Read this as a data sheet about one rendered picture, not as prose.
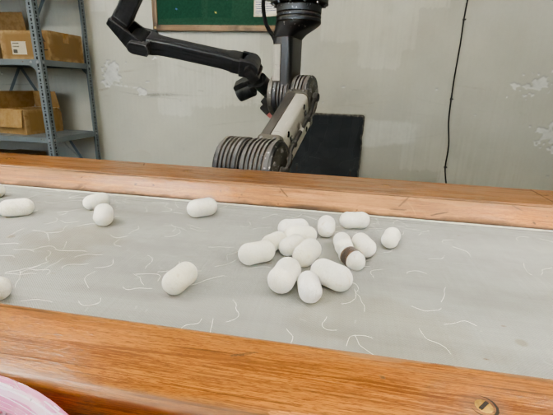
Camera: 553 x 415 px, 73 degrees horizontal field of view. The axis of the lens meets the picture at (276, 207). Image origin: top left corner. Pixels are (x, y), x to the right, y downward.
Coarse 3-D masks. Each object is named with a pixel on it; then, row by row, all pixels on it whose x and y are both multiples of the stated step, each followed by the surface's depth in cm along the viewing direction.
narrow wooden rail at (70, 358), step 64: (0, 320) 21; (64, 320) 21; (64, 384) 17; (128, 384) 17; (192, 384) 17; (256, 384) 17; (320, 384) 17; (384, 384) 17; (448, 384) 18; (512, 384) 18
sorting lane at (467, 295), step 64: (64, 192) 54; (0, 256) 34; (64, 256) 34; (128, 256) 35; (192, 256) 35; (320, 256) 36; (384, 256) 37; (448, 256) 37; (512, 256) 38; (128, 320) 26; (192, 320) 26; (256, 320) 26; (320, 320) 26; (384, 320) 27; (448, 320) 27; (512, 320) 27
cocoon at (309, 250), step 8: (304, 240) 35; (312, 240) 35; (296, 248) 34; (304, 248) 33; (312, 248) 34; (320, 248) 35; (296, 256) 33; (304, 256) 33; (312, 256) 33; (304, 264) 33
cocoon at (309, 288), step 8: (304, 272) 29; (312, 272) 29; (304, 280) 28; (312, 280) 28; (304, 288) 28; (312, 288) 27; (320, 288) 28; (304, 296) 28; (312, 296) 27; (320, 296) 28
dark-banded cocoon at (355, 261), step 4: (344, 248) 34; (340, 252) 34; (352, 252) 33; (356, 252) 33; (348, 256) 33; (352, 256) 33; (356, 256) 33; (360, 256) 33; (364, 256) 33; (348, 260) 33; (352, 260) 33; (356, 260) 33; (360, 260) 33; (364, 260) 33; (348, 264) 33; (352, 264) 33; (356, 264) 33; (360, 264) 33; (364, 264) 33; (352, 268) 33; (356, 268) 33; (360, 268) 33
